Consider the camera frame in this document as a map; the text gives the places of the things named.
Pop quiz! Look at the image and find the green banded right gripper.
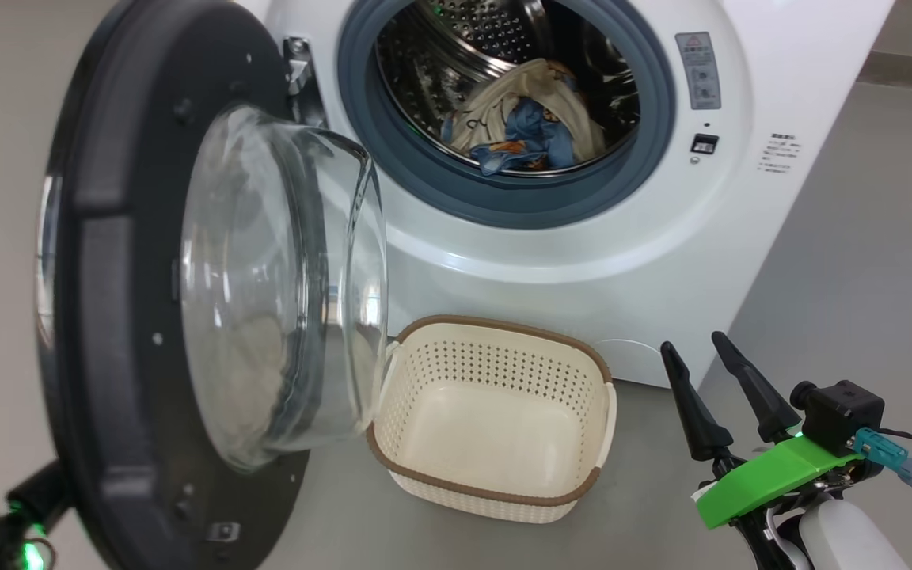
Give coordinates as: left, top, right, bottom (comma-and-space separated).
659, 331, 862, 570

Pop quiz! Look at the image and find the black round washing machine door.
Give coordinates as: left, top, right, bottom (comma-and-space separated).
34, 0, 390, 570

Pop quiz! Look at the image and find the blue cartoon print garment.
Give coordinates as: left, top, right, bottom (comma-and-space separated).
440, 98, 585, 177

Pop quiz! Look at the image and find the cream and blue garment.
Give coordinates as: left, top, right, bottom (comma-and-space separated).
448, 59, 608, 164

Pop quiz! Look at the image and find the white front-load washing machine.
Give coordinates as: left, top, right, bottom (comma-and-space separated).
234, 0, 897, 390

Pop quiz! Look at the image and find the cream laundry basket brown rim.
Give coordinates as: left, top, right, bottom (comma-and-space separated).
366, 314, 618, 526

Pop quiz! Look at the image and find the grey rubber door gasket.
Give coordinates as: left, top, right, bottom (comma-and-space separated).
336, 0, 677, 231

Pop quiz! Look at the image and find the metal door hinge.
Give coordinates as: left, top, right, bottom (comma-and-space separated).
281, 35, 328, 129

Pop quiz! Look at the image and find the grey warning sticker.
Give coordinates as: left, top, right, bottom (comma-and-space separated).
674, 31, 723, 111

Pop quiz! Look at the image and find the steel perforated washer drum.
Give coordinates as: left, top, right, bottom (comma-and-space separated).
374, 0, 641, 177

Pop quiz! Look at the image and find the teal right camera cable connector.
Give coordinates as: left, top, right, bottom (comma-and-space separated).
851, 427, 912, 487

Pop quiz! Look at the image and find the grey wall skirting board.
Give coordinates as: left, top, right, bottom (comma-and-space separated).
858, 51, 912, 93

